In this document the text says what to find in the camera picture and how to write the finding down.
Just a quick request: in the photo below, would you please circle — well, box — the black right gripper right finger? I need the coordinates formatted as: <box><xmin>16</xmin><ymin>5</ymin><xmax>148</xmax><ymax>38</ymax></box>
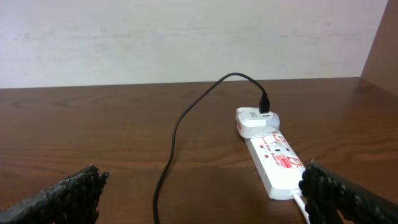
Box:
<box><xmin>298</xmin><ymin>162</ymin><xmax>397</xmax><ymax>224</ymax></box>

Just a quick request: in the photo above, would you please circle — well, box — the white power strip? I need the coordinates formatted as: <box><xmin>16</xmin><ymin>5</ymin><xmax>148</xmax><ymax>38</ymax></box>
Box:
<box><xmin>245</xmin><ymin>131</ymin><xmax>305</xmax><ymax>200</ymax></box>

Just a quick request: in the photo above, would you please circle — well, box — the white power strip cord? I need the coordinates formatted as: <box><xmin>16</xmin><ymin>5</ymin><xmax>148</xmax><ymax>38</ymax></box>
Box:
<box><xmin>290</xmin><ymin>191</ymin><xmax>312</xmax><ymax>224</ymax></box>

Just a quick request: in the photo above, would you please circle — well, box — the brown cardboard side panel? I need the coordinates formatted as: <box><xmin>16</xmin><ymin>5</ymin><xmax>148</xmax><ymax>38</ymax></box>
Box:
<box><xmin>361</xmin><ymin>0</ymin><xmax>398</xmax><ymax>96</ymax></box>

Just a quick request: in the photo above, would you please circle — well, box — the black USB charging cable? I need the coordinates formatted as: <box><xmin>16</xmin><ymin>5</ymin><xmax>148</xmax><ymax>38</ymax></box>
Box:
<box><xmin>152</xmin><ymin>72</ymin><xmax>271</xmax><ymax>224</ymax></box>

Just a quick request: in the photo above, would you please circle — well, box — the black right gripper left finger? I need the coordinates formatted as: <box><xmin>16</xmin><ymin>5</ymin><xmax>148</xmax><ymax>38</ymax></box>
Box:
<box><xmin>1</xmin><ymin>164</ymin><xmax>109</xmax><ymax>224</ymax></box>

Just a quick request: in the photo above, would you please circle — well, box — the white USB wall charger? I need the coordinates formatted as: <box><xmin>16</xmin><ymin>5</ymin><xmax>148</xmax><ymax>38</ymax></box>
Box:
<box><xmin>235</xmin><ymin>107</ymin><xmax>280</xmax><ymax>139</ymax></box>

